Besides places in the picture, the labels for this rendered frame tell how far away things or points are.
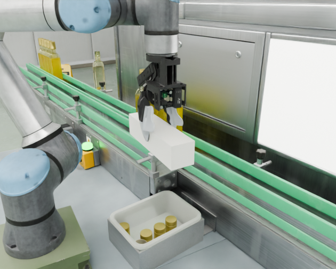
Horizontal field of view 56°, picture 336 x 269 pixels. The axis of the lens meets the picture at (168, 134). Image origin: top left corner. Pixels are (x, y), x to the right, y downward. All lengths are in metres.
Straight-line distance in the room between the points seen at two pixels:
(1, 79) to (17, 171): 0.24
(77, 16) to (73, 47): 6.65
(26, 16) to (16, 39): 6.24
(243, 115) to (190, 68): 0.29
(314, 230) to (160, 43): 0.53
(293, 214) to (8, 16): 0.72
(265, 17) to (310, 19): 0.13
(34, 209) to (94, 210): 0.34
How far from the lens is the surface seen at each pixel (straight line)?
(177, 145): 0.69
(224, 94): 1.07
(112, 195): 1.18
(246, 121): 1.03
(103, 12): 0.58
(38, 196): 0.80
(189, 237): 0.93
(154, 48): 0.69
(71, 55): 7.22
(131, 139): 1.10
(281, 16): 0.93
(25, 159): 0.81
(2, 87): 0.89
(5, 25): 0.68
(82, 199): 1.18
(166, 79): 0.68
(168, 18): 0.68
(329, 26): 0.86
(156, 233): 0.93
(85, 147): 1.33
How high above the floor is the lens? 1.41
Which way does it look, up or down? 23 degrees down
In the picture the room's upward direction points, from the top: straight up
